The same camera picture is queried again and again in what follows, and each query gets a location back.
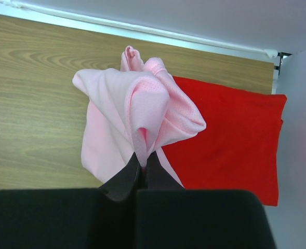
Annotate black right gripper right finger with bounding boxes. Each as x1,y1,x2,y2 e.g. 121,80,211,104
136,153,275,248

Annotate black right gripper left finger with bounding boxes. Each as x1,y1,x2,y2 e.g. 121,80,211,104
0,156,141,248

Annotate light pink t shirt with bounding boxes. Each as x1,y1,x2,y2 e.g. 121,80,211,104
72,46,206,183

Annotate folded red t shirt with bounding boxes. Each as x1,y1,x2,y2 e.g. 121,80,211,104
163,77,287,206

